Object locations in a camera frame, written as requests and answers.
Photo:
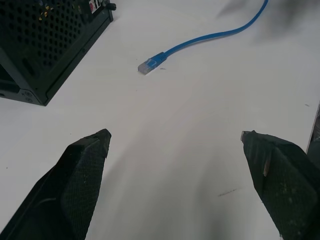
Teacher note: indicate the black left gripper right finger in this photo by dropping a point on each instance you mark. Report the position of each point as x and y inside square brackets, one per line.
[285, 185]

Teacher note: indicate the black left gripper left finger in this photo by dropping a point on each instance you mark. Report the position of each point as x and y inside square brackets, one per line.
[75, 185]

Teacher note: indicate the black computer case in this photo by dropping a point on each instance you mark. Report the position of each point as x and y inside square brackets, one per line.
[42, 42]

